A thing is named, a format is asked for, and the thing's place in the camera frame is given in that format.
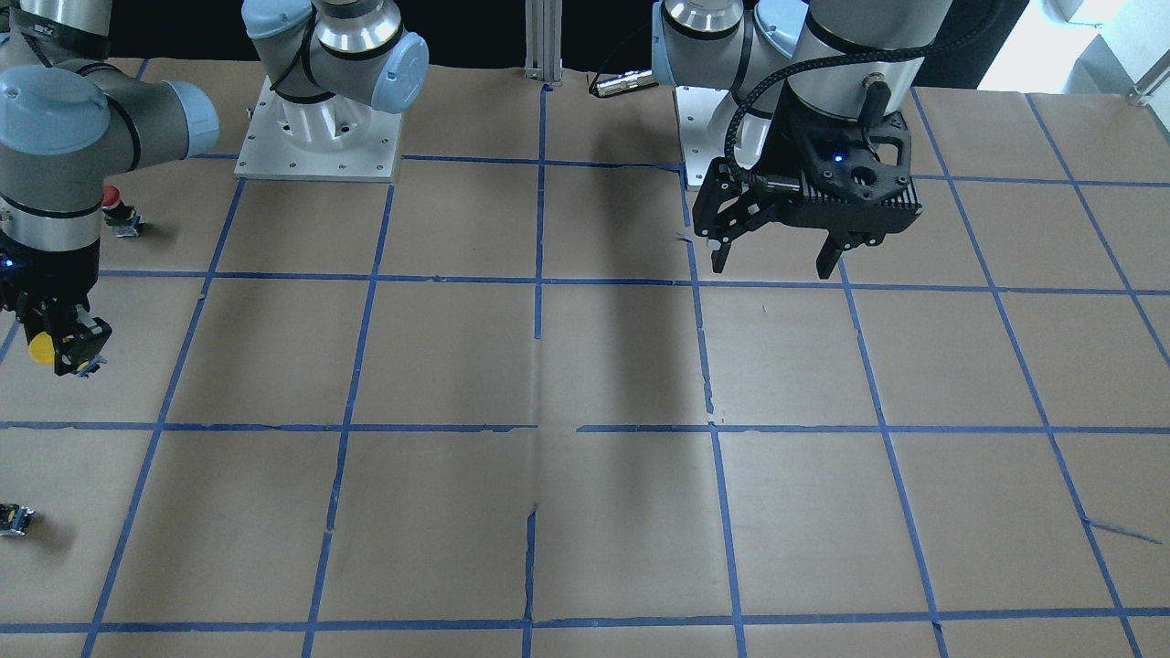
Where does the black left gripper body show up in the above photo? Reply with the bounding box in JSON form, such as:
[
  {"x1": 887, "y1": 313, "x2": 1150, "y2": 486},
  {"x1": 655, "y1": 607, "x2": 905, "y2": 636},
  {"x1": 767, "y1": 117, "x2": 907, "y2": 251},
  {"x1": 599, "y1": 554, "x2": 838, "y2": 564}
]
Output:
[{"x1": 691, "y1": 91, "x2": 922, "y2": 249}]

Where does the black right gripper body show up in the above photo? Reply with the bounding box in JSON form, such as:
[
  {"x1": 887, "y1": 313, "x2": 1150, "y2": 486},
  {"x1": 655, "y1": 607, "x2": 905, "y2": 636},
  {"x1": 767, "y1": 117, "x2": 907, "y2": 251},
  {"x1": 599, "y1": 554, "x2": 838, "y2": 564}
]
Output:
[{"x1": 1, "y1": 240, "x2": 99, "y2": 311}]

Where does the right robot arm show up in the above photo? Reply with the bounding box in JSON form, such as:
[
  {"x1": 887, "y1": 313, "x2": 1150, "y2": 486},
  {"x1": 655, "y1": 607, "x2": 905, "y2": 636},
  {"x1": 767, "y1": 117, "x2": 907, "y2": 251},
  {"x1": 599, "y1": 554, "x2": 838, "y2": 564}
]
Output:
[{"x1": 1, "y1": 1, "x2": 431, "y2": 377}]

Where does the red push button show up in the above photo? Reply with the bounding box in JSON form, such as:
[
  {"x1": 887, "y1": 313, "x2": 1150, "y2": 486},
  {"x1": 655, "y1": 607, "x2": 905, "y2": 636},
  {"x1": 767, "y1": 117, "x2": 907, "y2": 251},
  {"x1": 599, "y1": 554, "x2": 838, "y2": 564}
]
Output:
[{"x1": 101, "y1": 185, "x2": 143, "y2": 239}]

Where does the green push button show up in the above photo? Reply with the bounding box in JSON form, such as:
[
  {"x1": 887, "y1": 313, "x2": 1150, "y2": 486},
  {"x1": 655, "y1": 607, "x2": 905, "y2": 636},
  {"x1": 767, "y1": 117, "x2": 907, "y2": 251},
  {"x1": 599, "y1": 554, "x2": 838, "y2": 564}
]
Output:
[{"x1": 0, "y1": 503, "x2": 37, "y2": 537}]

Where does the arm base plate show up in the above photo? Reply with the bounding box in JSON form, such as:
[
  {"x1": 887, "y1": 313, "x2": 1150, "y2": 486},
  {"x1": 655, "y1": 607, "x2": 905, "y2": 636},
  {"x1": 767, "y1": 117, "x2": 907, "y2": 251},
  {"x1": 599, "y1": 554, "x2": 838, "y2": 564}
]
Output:
[
  {"x1": 675, "y1": 85, "x2": 771, "y2": 192},
  {"x1": 234, "y1": 78, "x2": 402, "y2": 184}
]

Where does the aluminium frame post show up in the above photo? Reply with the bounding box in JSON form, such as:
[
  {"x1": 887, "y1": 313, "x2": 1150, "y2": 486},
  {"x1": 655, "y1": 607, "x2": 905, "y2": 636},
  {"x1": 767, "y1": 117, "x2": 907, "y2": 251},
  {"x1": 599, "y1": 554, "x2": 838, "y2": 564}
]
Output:
[{"x1": 524, "y1": 0, "x2": 563, "y2": 87}]

